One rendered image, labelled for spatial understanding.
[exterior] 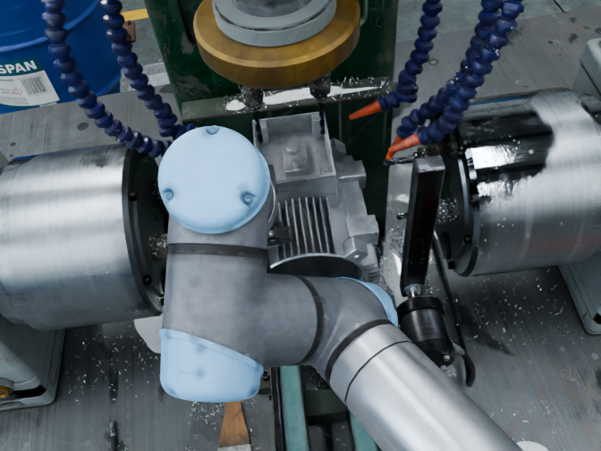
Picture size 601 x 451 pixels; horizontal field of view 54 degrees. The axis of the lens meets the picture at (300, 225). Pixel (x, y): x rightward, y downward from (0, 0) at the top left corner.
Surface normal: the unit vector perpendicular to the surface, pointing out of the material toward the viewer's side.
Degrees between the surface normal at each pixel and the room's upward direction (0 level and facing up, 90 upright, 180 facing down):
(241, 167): 30
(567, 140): 21
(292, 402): 0
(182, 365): 35
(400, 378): 11
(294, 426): 0
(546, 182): 39
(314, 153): 0
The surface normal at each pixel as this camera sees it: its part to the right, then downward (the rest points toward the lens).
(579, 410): -0.07, -0.60
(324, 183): 0.11, 0.79
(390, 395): -0.48, -0.46
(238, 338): 0.60, -0.07
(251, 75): -0.25, 0.79
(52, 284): 0.05, 0.42
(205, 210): -0.02, -0.13
